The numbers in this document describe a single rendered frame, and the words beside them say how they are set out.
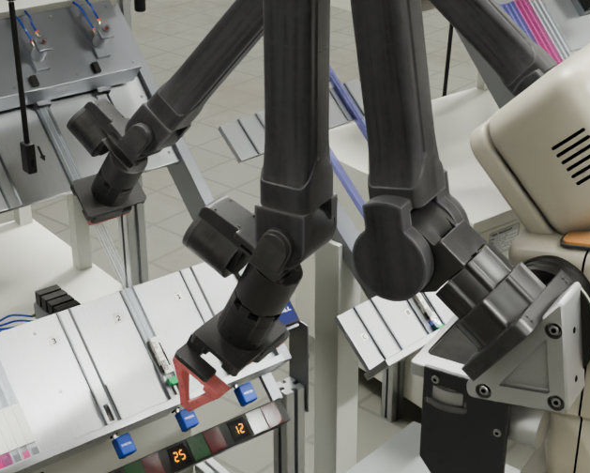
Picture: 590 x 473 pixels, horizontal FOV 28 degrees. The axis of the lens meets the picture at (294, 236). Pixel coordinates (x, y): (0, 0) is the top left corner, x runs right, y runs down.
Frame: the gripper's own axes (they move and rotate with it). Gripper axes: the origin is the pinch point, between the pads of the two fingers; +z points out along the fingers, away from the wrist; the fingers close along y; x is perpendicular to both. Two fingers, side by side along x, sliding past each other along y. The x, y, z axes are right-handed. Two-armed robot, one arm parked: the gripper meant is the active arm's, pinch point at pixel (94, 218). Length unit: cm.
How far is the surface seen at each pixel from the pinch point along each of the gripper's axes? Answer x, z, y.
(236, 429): 39.4, 3.6, -7.0
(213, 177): -75, 195, -144
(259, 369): 32.7, 0.1, -13.6
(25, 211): -32, 68, -18
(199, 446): 39.3, 3.5, 0.1
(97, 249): -57, 177, -81
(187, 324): 21.2, 1.7, -6.8
